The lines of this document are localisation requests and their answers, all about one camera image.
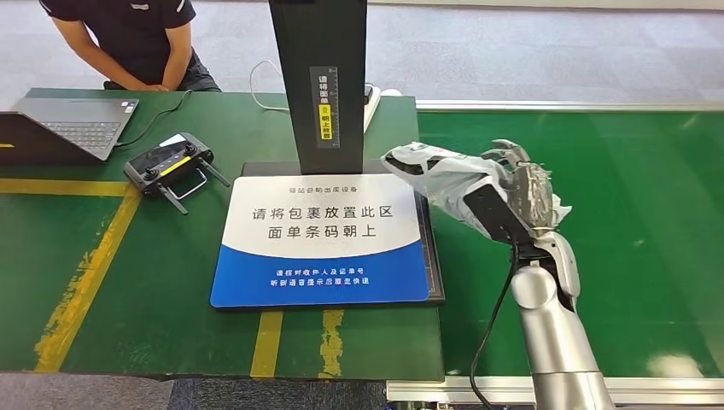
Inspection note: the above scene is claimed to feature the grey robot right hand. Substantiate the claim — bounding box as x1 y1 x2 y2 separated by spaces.
479 138 574 240

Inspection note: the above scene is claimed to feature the white black printed package bag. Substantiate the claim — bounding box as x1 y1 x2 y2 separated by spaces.
381 140 573 243

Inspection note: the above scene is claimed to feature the green conveyor belt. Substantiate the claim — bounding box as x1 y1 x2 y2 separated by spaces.
417 109 724 381

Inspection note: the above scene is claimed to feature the person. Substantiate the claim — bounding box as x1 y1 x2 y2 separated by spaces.
38 0 222 93

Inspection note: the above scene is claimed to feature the black remote controller with antennas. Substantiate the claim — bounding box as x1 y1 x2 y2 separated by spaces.
122 132 232 218

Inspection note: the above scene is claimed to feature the grey open laptop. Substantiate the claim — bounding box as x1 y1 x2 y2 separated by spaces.
0 97 140 167

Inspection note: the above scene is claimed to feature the black yellow column label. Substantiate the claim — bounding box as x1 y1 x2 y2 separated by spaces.
308 66 340 150

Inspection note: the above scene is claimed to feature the white power strip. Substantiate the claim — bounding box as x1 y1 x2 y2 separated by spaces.
363 84 405 135

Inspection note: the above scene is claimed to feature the black scanner column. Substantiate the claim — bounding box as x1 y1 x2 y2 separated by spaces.
267 0 370 177

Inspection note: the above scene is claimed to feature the white blue instruction mat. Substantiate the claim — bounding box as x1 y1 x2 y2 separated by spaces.
209 173 431 310

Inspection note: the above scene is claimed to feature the thin black laptop cable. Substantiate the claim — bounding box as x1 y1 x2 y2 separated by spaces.
113 89 194 150

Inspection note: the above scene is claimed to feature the black wrist mount plate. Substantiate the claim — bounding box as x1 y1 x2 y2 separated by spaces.
463 183 535 245

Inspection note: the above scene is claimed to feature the silver conveyor side rail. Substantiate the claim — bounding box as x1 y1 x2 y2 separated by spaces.
416 99 724 113
387 375 724 408

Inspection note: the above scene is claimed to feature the thin white cable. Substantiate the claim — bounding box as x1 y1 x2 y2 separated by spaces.
248 58 290 113

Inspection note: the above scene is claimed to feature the black scanner base plate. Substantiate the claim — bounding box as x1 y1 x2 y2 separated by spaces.
241 157 447 308

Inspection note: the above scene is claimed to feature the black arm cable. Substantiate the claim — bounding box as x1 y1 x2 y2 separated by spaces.
469 236 522 410

